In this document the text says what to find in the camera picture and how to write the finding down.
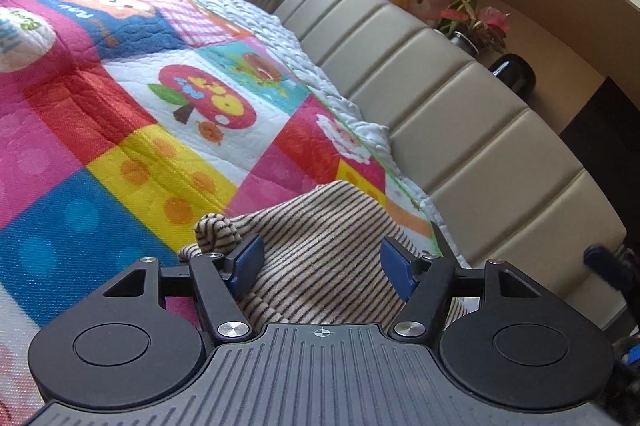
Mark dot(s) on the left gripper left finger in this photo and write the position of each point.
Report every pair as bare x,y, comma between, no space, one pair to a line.
220,282

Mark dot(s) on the beige padded headboard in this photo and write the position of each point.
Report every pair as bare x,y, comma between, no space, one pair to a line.
505,184

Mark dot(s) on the colourful cartoon play mat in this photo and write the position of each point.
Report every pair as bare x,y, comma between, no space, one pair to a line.
123,122

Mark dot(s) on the pink flower potted plant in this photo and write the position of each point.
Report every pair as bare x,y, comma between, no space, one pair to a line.
485,27

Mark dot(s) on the black round speaker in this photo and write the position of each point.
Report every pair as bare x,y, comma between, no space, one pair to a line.
516,73

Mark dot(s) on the pink plush toy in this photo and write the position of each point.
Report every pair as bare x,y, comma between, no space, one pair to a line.
428,11

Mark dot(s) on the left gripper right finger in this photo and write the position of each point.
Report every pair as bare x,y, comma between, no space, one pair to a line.
423,284

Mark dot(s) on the brown striped knit garment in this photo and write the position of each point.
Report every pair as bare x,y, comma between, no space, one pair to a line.
322,255

